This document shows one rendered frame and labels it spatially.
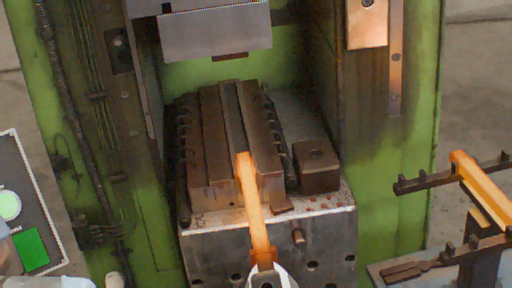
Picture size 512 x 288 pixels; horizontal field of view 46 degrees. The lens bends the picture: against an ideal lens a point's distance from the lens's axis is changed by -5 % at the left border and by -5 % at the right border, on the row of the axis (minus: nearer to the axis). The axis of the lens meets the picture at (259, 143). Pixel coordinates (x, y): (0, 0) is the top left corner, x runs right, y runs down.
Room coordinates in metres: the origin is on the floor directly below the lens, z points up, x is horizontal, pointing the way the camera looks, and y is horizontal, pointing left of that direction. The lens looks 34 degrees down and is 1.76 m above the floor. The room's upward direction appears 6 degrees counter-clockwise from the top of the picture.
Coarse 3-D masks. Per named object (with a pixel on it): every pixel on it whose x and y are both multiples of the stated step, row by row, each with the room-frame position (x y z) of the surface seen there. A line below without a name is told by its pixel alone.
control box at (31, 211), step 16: (0, 144) 0.96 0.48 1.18; (16, 144) 0.96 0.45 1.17; (0, 160) 0.94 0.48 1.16; (16, 160) 0.95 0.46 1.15; (0, 176) 0.92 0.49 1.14; (16, 176) 0.93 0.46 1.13; (32, 176) 0.94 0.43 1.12; (0, 192) 0.90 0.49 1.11; (16, 192) 0.91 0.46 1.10; (32, 192) 0.92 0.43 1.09; (32, 208) 0.90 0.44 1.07; (16, 224) 0.88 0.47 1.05; (32, 224) 0.88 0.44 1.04; (48, 224) 0.89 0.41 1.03; (48, 240) 0.88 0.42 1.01; (64, 256) 0.87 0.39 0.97; (32, 272) 0.83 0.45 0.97; (48, 272) 0.84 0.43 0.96
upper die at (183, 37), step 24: (264, 0) 1.05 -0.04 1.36; (168, 24) 1.03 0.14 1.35; (192, 24) 1.03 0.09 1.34; (216, 24) 1.04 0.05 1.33; (240, 24) 1.04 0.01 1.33; (264, 24) 1.04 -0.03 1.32; (168, 48) 1.03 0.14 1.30; (192, 48) 1.03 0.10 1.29; (216, 48) 1.04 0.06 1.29; (240, 48) 1.04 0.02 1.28; (264, 48) 1.04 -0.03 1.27
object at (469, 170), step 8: (456, 152) 1.02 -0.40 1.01; (464, 152) 1.01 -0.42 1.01; (456, 160) 0.99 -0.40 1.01; (464, 160) 0.99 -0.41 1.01; (464, 168) 0.96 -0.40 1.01; (472, 168) 0.96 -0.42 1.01; (464, 176) 0.96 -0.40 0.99; (472, 176) 0.93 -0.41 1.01; (480, 176) 0.93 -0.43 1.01; (472, 184) 0.93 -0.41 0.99; (480, 184) 0.90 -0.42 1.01; (488, 184) 0.90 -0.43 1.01; (480, 192) 0.90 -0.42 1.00; (488, 192) 0.88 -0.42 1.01; (496, 192) 0.88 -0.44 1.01; (488, 200) 0.87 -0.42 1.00; (496, 200) 0.85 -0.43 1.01; (504, 200) 0.85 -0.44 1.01; (496, 208) 0.84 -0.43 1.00; (504, 208) 0.83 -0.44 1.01; (504, 216) 0.81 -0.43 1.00
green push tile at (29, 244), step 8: (24, 232) 0.87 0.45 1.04; (32, 232) 0.87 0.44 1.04; (16, 240) 0.85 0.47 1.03; (24, 240) 0.86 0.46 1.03; (32, 240) 0.86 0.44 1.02; (40, 240) 0.87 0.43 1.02; (24, 248) 0.85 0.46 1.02; (32, 248) 0.85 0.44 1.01; (40, 248) 0.86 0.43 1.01; (24, 256) 0.84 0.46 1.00; (32, 256) 0.84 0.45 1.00; (40, 256) 0.85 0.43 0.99; (48, 256) 0.85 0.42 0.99; (24, 264) 0.83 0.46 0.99; (32, 264) 0.83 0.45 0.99; (40, 264) 0.84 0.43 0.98
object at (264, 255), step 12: (240, 156) 1.09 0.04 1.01; (240, 168) 1.04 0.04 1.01; (252, 168) 1.04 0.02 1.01; (252, 180) 1.00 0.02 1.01; (252, 192) 0.96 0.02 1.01; (252, 204) 0.92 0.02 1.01; (252, 216) 0.89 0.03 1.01; (252, 228) 0.85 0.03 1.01; (264, 228) 0.85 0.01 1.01; (252, 240) 0.82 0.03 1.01; (264, 240) 0.82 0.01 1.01; (252, 252) 0.78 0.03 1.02; (264, 252) 0.78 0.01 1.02; (276, 252) 0.78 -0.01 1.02; (252, 264) 0.78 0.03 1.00; (264, 264) 0.75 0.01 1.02
